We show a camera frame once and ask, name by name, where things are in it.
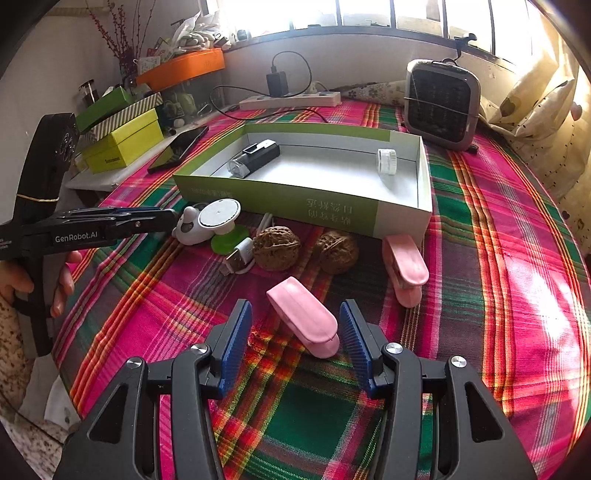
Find glass jar with black lid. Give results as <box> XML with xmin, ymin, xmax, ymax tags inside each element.
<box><xmin>77</xmin><ymin>79</ymin><xmax>100</xmax><ymax>108</ymax></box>

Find dark green box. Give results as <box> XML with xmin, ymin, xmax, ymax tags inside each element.
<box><xmin>75</xmin><ymin>86</ymin><xmax>135</xmax><ymax>133</ymax></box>

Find grey desktop heater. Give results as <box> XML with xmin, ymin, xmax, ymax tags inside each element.
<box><xmin>403</xmin><ymin>58</ymin><xmax>482</xmax><ymax>153</ymax></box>

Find striped cardboard box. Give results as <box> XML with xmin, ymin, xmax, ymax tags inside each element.
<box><xmin>78</xmin><ymin>92</ymin><xmax>164</xmax><ymax>140</ymax></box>

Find black smartphone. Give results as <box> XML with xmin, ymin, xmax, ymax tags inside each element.
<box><xmin>147</xmin><ymin>125</ymin><xmax>210</xmax><ymax>174</ymax></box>

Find floral pillow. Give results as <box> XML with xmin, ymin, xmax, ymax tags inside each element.
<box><xmin>341</xmin><ymin>79</ymin><xmax>410</xmax><ymax>106</ymax></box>

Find brown walnut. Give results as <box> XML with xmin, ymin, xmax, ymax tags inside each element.
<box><xmin>252</xmin><ymin>226</ymin><xmax>302</xmax><ymax>272</ymax></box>
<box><xmin>313</xmin><ymin>230</ymin><xmax>360</xmax><ymax>276</ymax></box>

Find black charging cable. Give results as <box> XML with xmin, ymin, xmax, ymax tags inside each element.
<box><xmin>210</xmin><ymin>51</ymin><xmax>334</xmax><ymax>124</ymax></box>

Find white shelf board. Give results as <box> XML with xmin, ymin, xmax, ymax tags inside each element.
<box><xmin>65</xmin><ymin>133</ymin><xmax>186</xmax><ymax>193</ymax></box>

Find white power strip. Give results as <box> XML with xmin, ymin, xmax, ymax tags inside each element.
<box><xmin>239</xmin><ymin>91</ymin><xmax>343</xmax><ymax>111</ymax></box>

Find plaid blanket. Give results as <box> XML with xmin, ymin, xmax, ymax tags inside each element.
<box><xmin>50</xmin><ymin>98</ymin><xmax>590</xmax><ymax>480</ymax></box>

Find black power adapter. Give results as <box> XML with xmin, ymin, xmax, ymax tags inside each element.
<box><xmin>266</xmin><ymin>71</ymin><xmax>288</xmax><ymax>97</ymax></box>

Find green and white cardboard box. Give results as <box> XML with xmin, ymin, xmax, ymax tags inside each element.
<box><xmin>173</xmin><ymin>121</ymin><xmax>434</xmax><ymax>245</ymax></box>

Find yellow dotted pillow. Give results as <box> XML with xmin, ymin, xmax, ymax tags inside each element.
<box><xmin>479</xmin><ymin>44</ymin><xmax>591</xmax><ymax>259</ymax></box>

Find black window clamp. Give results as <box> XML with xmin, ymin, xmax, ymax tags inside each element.
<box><xmin>454</xmin><ymin>32</ymin><xmax>479</xmax><ymax>62</ymax></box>

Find white USB cable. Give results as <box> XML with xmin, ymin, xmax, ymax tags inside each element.
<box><xmin>223</xmin><ymin>212</ymin><xmax>274</xmax><ymax>278</ymax></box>

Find green plastic piece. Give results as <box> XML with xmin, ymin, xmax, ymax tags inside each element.
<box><xmin>211</xmin><ymin>226</ymin><xmax>253</xmax><ymax>254</ymax></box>

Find white mouse-shaped toy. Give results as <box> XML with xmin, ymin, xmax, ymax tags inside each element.
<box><xmin>172</xmin><ymin>205</ymin><xmax>207</xmax><ymax>245</ymax></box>

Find clear tape roll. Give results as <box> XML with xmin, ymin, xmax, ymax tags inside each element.
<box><xmin>376</xmin><ymin>148</ymin><xmax>399</xmax><ymax>176</ymax></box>

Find red twig branches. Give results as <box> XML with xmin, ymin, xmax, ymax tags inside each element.
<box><xmin>85</xmin><ymin>0</ymin><xmax>149</xmax><ymax>80</ymax></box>

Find white gloves pile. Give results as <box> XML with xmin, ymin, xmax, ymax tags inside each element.
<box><xmin>170</xmin><ymin>11</ymin><xmax>232</xmax><ymax>51</ymax></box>

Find yellow-green box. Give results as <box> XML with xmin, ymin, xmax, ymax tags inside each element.
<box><xmin>82</xmin><ymin>108</ymin><xmax>165</xmax><ymax>174</ymax></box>

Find clear acrylic container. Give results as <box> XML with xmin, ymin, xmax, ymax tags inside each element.
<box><xmin>161</xmin><ymin>78</ymin><xmax>219</xmax><ymax>126</ymax></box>

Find white round disc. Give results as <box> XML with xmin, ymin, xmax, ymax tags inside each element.
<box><xmin>198</xmin><ymin>198</ymin><xmax>243</xmax><ymax>230</ymax></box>

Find black flashlight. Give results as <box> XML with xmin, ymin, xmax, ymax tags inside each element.
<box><xmin>227</xmin><ymin>141</ymin><xmax>281</xmax><ymax>179</ymax></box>

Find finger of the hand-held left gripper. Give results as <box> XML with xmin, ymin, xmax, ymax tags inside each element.
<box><xmin>56</xmin><ymin>208</ymin><xmax>162</xmax><ymax>221</ymax></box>
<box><xmin>111</xmin><ymin>210</ymin><xmax>179</xmax><ymax>239</ymax></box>

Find pink plastic clip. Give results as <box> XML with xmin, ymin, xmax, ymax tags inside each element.
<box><xmin>266</xmin><ymin>276</ymin><xmax>341</xmax><ymax>359</ymax></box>
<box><xmin>381</xmin><ymin>234</ymin><xmax>430</xmax><ymax>309</ymax></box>

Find orange box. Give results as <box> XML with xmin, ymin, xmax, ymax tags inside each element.
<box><xmin>136</xmin><ymin>47</ymin><xmax>226</xmax><ymax>92</ymax></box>

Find person's left hand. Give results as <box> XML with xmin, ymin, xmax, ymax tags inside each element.
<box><xmin>0</xmin><ymin>251</ymin><xmax>85</xmax><ymax>319</ymax></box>

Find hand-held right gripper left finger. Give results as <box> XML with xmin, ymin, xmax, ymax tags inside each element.
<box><xmin>53</xmin><ymin>299</ymin><xmax>253</xmax><ymax>480</ymax></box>

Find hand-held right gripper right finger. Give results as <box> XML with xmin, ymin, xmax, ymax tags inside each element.
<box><xmin>339</xmin><ymin>299</ymin><xmax>539</xmax><ymax>480</ymax></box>

